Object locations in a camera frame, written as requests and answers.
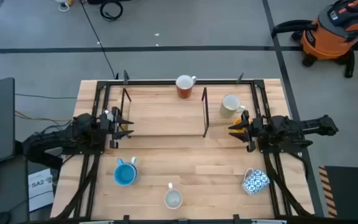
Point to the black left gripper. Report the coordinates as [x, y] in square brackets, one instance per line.
[114, 127]

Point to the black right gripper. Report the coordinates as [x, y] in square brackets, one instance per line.
[253, 130]

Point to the plain yellow mug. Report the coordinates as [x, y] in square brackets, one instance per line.
[238, 120]

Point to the white mug blue pattern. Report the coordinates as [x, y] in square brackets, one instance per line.
[256, 182]

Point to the white mug yellow pattern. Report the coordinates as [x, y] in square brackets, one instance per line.
[172, 199]

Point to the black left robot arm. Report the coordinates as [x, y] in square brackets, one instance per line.
[73, 133]

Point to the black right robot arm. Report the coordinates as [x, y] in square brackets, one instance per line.
[284, 127]

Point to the white aluminium strip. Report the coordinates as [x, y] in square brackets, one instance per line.
[269, 221]
[96, 222]

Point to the white printed paper sheet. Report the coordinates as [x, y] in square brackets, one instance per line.
[40, 189]

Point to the black hazard striped mat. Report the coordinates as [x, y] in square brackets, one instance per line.
[350, 189]

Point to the orange shop vacuum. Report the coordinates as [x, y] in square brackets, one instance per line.
[328, 40]

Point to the black computer mouse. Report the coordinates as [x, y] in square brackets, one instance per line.
[2, 217]

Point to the black aluminium rig frame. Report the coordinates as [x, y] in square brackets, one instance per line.
[151, 82]

